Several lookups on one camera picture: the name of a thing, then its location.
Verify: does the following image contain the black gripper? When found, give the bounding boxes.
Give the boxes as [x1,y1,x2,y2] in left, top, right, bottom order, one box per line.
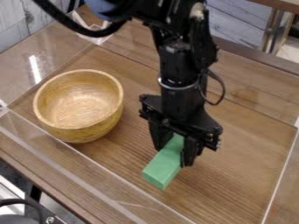
[139,94,223,167]

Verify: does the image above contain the green rectangular block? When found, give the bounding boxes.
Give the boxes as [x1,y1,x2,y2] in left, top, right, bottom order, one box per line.
[142,135,183,189]

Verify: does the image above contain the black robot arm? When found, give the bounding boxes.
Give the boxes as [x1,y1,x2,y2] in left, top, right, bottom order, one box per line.
[86,0,223,167]

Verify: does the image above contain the brown wooden bowl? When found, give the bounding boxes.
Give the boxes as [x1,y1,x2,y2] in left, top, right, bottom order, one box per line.
[32,69,124,144]

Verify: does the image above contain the metal table leg background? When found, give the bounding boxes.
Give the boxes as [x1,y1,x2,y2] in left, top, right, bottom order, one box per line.
[262,9,295,55]

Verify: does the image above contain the clear acrylic tray wall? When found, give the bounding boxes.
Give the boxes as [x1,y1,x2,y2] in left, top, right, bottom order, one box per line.
[0,105,195,224]

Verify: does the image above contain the clear acrylic corner bracket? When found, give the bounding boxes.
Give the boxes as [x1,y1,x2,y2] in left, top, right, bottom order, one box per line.
[71,11,112,46]

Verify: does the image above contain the black cable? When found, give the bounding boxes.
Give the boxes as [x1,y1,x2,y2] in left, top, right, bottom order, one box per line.
[32,0,130,39]

